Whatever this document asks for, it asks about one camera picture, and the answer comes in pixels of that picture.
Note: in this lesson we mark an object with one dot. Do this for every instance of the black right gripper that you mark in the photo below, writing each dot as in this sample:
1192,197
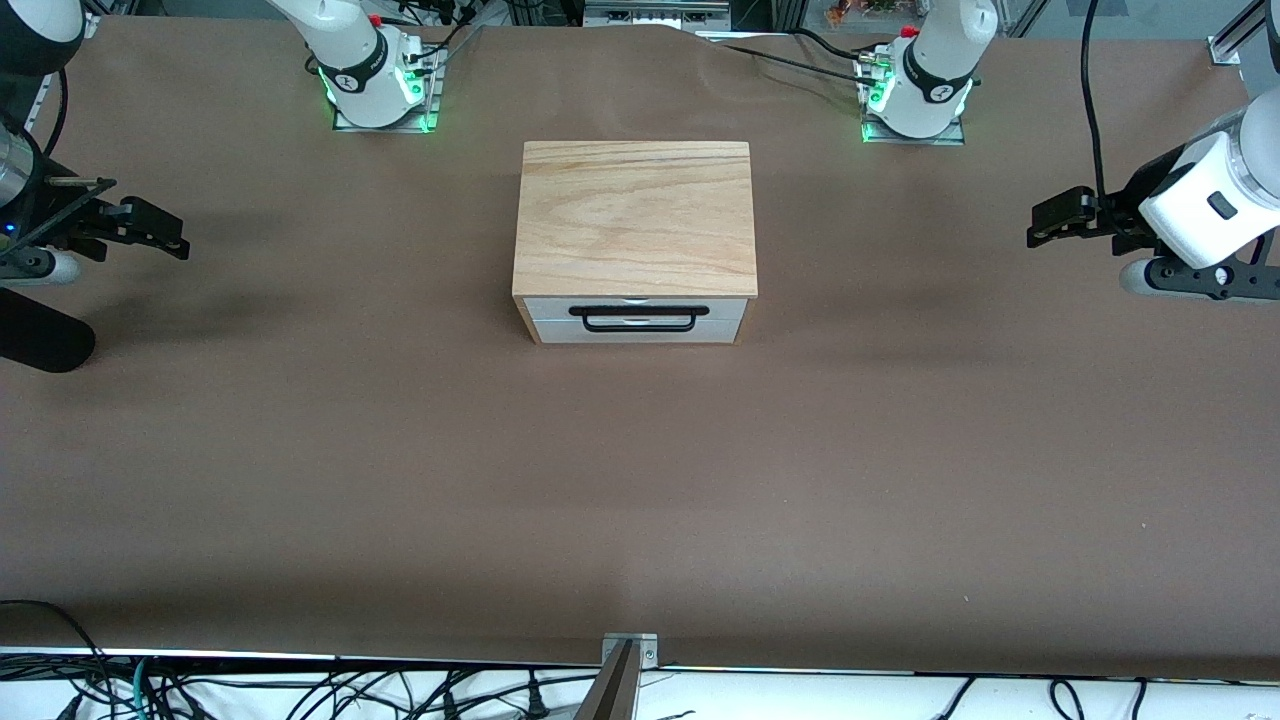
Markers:
62,222

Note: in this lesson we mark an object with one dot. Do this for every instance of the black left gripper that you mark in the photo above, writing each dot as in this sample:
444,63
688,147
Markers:
1121,217

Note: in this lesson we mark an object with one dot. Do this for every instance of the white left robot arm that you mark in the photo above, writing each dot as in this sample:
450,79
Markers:
935,70

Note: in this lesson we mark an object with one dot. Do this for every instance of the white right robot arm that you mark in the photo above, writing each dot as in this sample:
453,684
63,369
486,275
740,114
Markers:
355,60

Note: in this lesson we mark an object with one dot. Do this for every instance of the wooden drawer cabinet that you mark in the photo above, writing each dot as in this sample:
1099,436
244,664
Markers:
635,220

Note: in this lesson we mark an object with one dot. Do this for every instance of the black cylindrical object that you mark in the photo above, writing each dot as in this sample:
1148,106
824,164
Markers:
40,335

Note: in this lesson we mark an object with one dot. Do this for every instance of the colourful small objects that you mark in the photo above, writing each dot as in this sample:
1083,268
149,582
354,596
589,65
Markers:
860,10

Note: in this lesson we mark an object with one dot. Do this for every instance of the grey electronics box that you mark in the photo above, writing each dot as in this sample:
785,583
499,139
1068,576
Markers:
650,12

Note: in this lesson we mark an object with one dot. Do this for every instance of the brown paper table cover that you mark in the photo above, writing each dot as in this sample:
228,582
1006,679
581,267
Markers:
640,500

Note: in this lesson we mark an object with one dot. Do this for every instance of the aluminium frame profile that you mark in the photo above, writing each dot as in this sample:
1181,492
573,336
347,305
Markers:
1225,48
92,25

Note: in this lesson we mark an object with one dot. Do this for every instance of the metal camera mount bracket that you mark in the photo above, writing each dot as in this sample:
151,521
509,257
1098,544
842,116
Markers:
620,690

